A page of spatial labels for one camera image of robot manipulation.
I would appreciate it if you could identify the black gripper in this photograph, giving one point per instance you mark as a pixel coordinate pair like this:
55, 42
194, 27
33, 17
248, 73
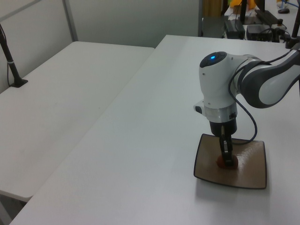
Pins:
214, 127

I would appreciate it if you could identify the small round brown food item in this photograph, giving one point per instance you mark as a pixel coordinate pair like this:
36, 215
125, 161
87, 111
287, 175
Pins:
219, 162

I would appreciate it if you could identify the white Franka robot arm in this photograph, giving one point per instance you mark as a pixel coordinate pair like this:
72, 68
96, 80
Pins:
215, 82

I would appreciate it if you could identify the brown square ceramic plate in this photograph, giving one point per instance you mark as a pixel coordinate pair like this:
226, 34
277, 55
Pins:
248, 168

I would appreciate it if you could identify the black electronics box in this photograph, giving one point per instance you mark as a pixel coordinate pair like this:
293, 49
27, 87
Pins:
234, 29

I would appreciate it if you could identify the black controller box with ports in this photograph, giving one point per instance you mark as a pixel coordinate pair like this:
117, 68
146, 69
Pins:
259, 32

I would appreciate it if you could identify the black clamp stand pole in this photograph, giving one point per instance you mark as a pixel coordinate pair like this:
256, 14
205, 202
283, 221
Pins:
294, 30

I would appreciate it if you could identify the black keyboard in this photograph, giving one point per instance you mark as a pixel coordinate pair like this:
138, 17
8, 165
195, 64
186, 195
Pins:
266, 16

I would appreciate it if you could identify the yellow plush toy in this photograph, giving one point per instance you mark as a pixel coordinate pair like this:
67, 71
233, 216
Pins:
235, 2

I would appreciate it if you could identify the black computer mouse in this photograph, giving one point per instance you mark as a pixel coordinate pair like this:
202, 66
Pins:
284, 11

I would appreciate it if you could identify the grey metal partition post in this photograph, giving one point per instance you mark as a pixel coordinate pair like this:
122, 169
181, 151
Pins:
70, 21

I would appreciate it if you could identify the black camera stand pole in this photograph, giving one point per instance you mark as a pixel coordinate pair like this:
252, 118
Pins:
9, 61

